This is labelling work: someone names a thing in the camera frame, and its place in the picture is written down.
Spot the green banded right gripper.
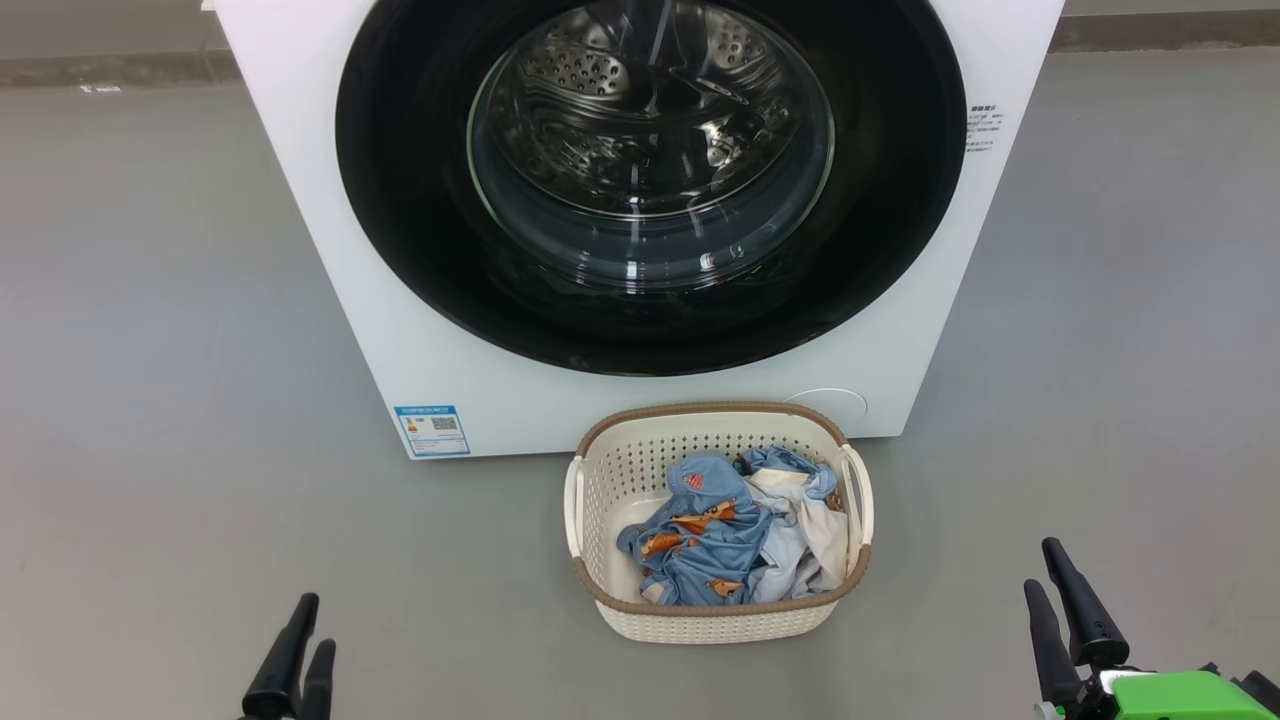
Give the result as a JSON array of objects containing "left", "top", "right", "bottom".
[{"left": 1023, "top": 537, "right": 1280, "bottom": 720}]

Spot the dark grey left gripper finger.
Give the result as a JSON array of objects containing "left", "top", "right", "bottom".
[
  {"left": 299, "top": 640, "right": 337, "bottom": 720},
  {"left": 242, "top": 593, "right": 320, "bottom": 720}
]

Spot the white and light blue garment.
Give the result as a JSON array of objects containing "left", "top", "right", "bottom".
[{"left": 735, "top": 447, "right": 851, "bottom": 604}]

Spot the blue garment with orange print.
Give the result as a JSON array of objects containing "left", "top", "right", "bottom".
[{"left": 617, "top": 452, "right": 776, "bottom": 607}]

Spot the round black glass washer door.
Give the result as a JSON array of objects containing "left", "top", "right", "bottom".
[{"left": 335, "top": 0, "right": 968, "bottom": 378}]

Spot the white front-load washing machine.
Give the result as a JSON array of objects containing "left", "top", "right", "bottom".
[{"left": 213, "top": 0, "right": 1066, "bottom": 461}]

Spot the blue energy label sticker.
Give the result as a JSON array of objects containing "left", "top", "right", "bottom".
[{"left": 393, "top": 404, "right": 471, "bottom": 459}]

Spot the round white filter cover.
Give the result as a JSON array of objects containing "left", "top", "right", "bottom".
[{"left": 783, "top": 388, "right": 869, "bottom": 426}]

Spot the cream perforated laundry basket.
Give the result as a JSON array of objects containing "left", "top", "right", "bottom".
[{"left": 563, "top": 401, "right": 876, "bottom": 645}]

